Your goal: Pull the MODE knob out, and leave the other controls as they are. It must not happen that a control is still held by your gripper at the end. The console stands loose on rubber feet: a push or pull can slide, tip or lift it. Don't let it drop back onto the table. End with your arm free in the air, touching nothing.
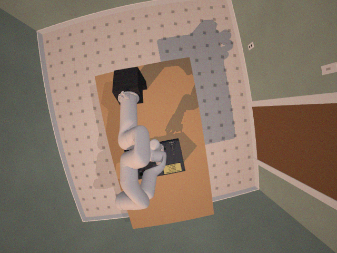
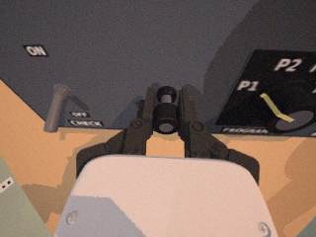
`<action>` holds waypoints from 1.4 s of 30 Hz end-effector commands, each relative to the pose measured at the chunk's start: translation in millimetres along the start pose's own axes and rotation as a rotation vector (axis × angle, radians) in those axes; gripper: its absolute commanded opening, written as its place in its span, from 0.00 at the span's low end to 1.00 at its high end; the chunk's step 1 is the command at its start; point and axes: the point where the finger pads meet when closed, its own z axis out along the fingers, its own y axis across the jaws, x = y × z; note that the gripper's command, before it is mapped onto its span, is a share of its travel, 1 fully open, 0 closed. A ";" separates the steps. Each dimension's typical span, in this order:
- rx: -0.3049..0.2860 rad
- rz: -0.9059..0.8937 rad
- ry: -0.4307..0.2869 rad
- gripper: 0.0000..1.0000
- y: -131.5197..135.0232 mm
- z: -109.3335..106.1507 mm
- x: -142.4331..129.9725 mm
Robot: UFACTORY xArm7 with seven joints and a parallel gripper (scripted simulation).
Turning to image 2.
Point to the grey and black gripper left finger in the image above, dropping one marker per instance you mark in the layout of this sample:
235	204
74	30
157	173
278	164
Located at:
130	141

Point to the dark grey control console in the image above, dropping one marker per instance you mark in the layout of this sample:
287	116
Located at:
249	65

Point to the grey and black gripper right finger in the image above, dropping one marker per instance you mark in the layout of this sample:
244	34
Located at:
199	143

